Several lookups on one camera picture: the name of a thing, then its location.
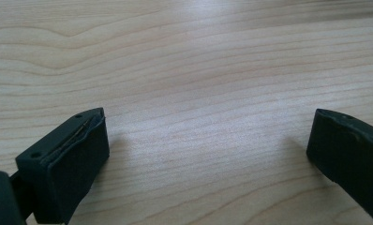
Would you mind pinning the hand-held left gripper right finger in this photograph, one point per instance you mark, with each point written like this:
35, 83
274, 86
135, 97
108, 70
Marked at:
347, 150

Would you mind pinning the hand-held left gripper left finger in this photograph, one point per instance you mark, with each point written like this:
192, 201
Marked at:
66, 162

